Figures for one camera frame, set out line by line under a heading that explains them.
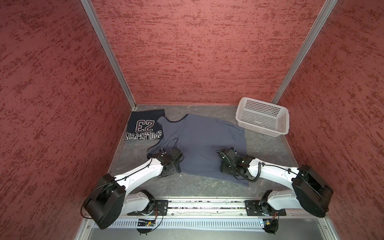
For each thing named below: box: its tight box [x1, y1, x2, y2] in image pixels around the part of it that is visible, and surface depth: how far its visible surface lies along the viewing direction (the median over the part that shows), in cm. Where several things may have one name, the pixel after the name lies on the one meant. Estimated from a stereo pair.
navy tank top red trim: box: [124, 109, 165, 141], surface depth 106 cm
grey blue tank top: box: [147, 114, 249, 187], surface depth 103 cm
